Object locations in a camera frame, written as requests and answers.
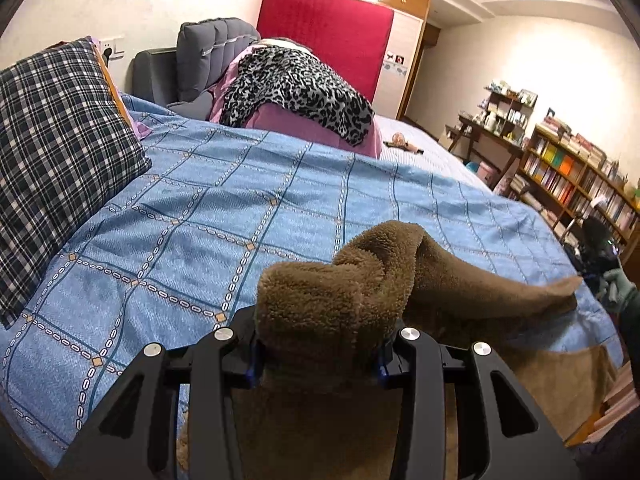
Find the grey tufted cushion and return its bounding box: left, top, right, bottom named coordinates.
left=175, top=17, right=262, bottom=106

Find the blue patterned blanket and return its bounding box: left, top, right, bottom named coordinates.
left=0, top=92, right=626, bottom=471

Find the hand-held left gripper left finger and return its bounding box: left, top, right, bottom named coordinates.
left=52, top=306, right=263, bottom=480

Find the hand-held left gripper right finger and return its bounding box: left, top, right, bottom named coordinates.
left=375, top=326, right=583, bottom=480

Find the wooden bookshelf with books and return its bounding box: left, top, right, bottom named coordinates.
left=505, top=115, right=640, bottom=256

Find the brown fleece towel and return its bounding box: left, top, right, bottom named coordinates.
left=177, top=220, right=621, bottom=480

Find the grey sofa chair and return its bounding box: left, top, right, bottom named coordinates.
left=132, top=47, right=216, bottom=121

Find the small wooden desk shelf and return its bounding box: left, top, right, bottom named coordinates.
left=481, top=80, right=538, bottom=143

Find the orange pillow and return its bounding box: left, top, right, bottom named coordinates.
left=92, top=42, right=133, bottom=126

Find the dark plaid pillow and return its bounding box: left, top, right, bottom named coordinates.
left=0, top=36, right=153, bottom=331

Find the small pink hairbrush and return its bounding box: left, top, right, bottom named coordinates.
left=384, top=132, right=425, bottom=155

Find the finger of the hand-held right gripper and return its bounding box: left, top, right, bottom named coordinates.
left=569, top=252, right=598, bottom=291

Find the red upright mattress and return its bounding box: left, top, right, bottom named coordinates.
left=256, top=0, right=395, bottom=111

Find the wooden wardrobe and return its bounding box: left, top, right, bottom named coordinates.
left=272, top=0, right=433, bottom=121

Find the pink blanket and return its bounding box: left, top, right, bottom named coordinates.
left=207, top=45, right=383, bottom=158

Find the white bed sheet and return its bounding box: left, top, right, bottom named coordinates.
left=372, top=114, right=493, bottom=192

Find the white wall socket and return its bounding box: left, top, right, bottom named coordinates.
left=99, top=36, right=126, bottom=63

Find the pink storage box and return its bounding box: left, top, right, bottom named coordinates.
left=477, top=161, right=505, bottom=187

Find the leopard print cloth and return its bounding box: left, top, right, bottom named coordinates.
left=218, top=45, right=376, bottom=147

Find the wooden desk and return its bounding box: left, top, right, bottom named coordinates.
left=445, top=114, right=526, bottom=191

